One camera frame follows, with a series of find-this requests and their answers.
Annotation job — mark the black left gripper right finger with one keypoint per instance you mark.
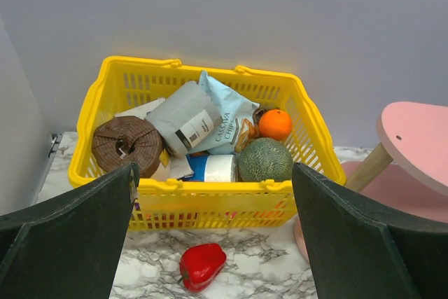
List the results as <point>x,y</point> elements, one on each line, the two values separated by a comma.
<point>360,248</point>

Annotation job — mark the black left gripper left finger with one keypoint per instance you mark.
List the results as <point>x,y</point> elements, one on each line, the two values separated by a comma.
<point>69,246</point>

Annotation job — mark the pink three-tier shelf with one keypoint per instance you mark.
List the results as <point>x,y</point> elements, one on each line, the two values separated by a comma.
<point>407,170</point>

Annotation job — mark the green toy melon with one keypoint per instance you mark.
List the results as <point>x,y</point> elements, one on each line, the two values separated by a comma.
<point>265,159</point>

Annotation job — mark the orange toy fruit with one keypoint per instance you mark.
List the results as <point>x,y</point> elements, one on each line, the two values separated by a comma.
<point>275,124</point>

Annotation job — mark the yellow plastic shopping basket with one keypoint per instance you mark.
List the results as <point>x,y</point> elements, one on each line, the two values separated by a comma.
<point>126,82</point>

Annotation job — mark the grey paper pouch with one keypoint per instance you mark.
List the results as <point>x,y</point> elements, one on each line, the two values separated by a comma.
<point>185,118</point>

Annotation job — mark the light blue cassava chips bag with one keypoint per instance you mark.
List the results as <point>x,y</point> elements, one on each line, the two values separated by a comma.
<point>237,114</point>

